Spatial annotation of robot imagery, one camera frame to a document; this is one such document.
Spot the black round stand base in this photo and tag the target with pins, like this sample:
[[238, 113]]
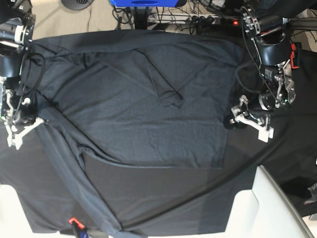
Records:
[[77, 4]]

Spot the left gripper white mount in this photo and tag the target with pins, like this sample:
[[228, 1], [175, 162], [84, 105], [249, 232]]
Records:
[[244, 114]]

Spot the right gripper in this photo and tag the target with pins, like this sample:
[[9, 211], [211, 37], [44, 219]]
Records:
[[19, 118]]

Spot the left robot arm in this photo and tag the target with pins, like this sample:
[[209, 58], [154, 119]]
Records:
[[274, 61]]

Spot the dark grey T-shirt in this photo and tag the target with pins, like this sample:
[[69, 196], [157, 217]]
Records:
[[135, 127]]

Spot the blue plastic bin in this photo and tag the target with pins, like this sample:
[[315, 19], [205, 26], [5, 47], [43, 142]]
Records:
[[148, 3]]

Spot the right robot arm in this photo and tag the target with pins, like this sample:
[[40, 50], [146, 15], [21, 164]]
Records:
[[16, 30]]

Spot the red black clamp right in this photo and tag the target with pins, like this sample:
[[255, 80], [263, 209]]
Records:
[[295, 55]]

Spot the black power strip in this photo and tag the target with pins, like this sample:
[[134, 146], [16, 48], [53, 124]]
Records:
[[207, 20]]

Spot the red clamp front edge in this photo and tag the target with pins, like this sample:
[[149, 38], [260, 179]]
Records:
[[74, 222]]

